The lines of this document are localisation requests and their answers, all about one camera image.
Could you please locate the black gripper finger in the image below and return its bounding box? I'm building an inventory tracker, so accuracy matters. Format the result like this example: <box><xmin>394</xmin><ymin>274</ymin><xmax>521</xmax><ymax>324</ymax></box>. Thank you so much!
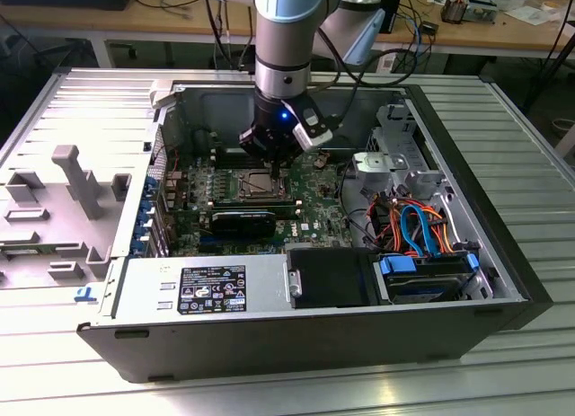
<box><xmin>276</xmin><ymin>139</ymin><xmax>308</xmax><ymax>179</ymax></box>
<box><xmin>237</xmin><ymin>127</ymin><xmax>277</xmax><ymax>179</ymax></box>

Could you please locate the silver CPU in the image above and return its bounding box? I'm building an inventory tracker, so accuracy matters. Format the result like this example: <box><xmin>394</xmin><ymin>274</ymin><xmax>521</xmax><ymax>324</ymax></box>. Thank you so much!
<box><xmin>248</xmin><ymin>175</ymin><xmax>279</xmax><ymax>196</ymax></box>

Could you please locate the CPU socket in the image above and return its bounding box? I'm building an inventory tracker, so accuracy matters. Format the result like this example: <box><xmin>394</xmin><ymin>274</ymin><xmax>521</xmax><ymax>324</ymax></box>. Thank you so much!
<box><xmin>236</xmin><ymin>164</ymin><xmax>293</xmax><ymax>201</ymax></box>

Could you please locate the green motherboard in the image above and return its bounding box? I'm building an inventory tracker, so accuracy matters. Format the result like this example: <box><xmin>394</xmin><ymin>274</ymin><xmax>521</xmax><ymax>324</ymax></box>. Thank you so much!
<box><xmin>164</xmin><ymin>155</ymin><xmax>360</xmax><ymax>258</ymax></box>

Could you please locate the black graphics card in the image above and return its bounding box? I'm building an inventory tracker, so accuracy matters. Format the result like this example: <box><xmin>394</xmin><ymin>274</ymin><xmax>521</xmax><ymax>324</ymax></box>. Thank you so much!
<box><xmin>209</xmin><ymin>208</ymin><xmax>278</xmax><ymax>238</ymax></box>

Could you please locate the silver metal drive cage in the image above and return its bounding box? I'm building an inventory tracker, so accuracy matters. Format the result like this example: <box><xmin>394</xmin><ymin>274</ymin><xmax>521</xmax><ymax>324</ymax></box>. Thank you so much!
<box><xmin>366</xmin><ymin>103</ymin><xmax>450</xmax><ymax>201</ymax></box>

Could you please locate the hard disk in blue carrier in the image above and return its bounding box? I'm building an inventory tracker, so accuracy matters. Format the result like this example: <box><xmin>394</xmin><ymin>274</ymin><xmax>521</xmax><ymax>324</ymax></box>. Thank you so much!
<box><xmin>378</xmin><ymin>251</ymin><xmax>481</xmax><ymax>305</ymax></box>

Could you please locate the silver power supply unit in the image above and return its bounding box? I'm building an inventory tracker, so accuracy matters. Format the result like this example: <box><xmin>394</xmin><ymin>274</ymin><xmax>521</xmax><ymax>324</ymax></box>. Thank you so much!
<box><xmin>101</xmin><ymin>253</ymin><xmax>291</xmax><ymax>318</ymax></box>

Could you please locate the grey parts rack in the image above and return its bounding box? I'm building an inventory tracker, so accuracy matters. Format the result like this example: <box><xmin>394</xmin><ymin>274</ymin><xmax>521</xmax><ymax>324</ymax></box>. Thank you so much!
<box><xmin>0</xmin><ymin>144</ymin><xmax>134</xmax><ymax>291</ymax></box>

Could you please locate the black and silver PC case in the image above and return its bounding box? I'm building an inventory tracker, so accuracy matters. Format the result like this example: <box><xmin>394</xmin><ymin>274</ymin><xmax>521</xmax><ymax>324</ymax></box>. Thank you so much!
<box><xmin>75</xmin><ymin>67</ymin><xmax>553</xmax><ymax>384</ymax></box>

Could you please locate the small brown transformer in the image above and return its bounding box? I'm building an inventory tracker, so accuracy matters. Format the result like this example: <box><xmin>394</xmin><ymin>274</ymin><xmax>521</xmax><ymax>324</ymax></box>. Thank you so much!
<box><xmin>441</xmin><ymin>0</ymin><xmax>469</xmax><ymax>25</ymax></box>

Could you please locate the black office chair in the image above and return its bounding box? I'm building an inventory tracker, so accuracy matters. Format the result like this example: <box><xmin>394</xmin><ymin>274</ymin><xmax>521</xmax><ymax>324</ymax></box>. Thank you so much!
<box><xmin>0</xmin><ymin>33</ymin><xmax>95</xmax><ymax>134</ymax></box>

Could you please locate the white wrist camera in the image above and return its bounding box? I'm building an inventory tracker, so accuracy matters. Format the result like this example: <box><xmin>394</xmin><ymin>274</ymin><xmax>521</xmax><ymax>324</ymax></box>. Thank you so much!
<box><xmin>291</xmin><ymin>104</ymin><xmax>334</xmax><ymax>150</ymax></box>

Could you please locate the thick black cable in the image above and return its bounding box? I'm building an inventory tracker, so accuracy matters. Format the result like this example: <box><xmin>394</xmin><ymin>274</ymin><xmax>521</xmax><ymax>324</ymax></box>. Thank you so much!
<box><xmin>339</xmin><ymin>162</ymin><xmax>376</xmax><ymax>246</ymax></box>

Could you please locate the orange wire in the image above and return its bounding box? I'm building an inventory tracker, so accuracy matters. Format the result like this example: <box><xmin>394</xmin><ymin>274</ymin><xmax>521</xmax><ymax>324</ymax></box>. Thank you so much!
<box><xmin>421</xmin><ymin>207</ymin><xmax>453</xmax><ymax>255</ymax></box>
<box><xmin>371</xmin><ymin>199</ymin><xmax>405</xmax><ymax>251</ymax></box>

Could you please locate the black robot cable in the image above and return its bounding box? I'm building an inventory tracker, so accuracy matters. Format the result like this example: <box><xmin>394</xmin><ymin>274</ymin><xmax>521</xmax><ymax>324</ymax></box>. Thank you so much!
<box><xmin>314</xmin><ymin>47</ymin><xmax>435</xmax><ymax>129</ymax></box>

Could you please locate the blue wire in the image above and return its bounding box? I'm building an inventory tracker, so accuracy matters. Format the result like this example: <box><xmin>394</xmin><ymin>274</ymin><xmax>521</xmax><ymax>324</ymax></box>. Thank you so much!
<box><xmin>399</xmin><ymin>203</ymin><xmax>444</xmax><ymax>259</ymax></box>

